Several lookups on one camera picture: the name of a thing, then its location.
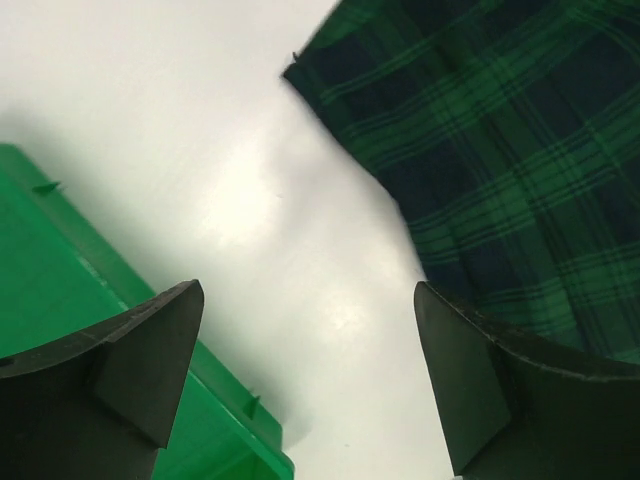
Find green plastic tray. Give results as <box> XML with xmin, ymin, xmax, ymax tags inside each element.
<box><xmin>1</xmin><ymin>144</ymin><xmax>294</xmax><ymax>479</ymax></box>

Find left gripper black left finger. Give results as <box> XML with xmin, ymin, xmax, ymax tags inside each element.
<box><xmin>1</xmin><ymin>280</ymin><xmax>204</xmax><ymax>479</ymax></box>

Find green navy plaid skirt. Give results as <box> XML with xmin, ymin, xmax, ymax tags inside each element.
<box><xmin>283</xmin><ymin>0</ymin><xmax>639</xmax><ymax>364</ymax></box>

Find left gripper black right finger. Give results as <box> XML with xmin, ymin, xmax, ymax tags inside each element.
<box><xmin>414</xmin><ymin>282</ymin><xmax>639</xmax><ymax>480</ymax></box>

